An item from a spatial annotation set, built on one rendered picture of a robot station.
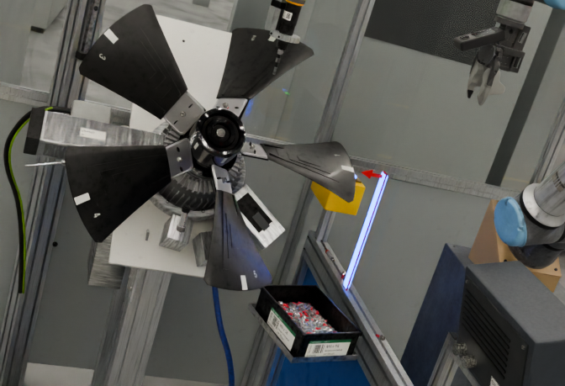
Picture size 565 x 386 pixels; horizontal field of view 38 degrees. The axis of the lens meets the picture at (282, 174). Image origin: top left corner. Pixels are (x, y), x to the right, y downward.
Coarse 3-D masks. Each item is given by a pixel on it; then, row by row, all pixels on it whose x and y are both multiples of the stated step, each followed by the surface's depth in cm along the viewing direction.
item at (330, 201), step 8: (312, 184) 243; (360, 184) 232; (320, 192) 236; (328, 192) 230; (360, 192) 231; (320, 200) 234; (328, 200) 230; (336, 200) 230; (344, 200) 231; (360, 200) 232; (328, 208) 231; (336, 208) 231; (344, 208) 232; (352, 208) 232
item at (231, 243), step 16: (224, 192) 187; (224, 208) 185; (224, 224) 184; (240, 224) 191; (224, 240) 182; (240, 240) 188; (224, 256) 181; (240, 256) 185; (256, 256) 192; (208, 272) 176; (224, 272) 179; (240, 272) 184; (224, 288) 178; (240, 288) 182; (256, 288) 186
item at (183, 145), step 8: (176, 144) 186; (184, 144) 187; (168, 152) 186; (176, 152) 187; (184, 152) 189; (168, 160) 187; (176, 160) 188; (184, 160) 190; (192, 160) 191; (176, 168) 189; (184, 168) 191; (176, 176) 190
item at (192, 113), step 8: (184, 96) 191; (176, 104) 192; (184, 104) 191; (168, 112) 193; (176, 112) 193; (192, 112) 192; (200, 112) 191; (168, 120) 194; (176, 120) 193; (184, 120) 193; (192, 120) 192; (176, 128) 194; (184, 128) 193
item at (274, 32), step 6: (276, 0) 186; (282, 0) 185; (276, 6) 186; (282, 6) 185; (276, 12) 186; (282, 12) 186; (276, 18) 187; (276, 24) 187; (276, 30) 187; (276, 36) 184; (282, 36) 184; (288, 36) 184; (294, 36) 187; (294, 42) 185
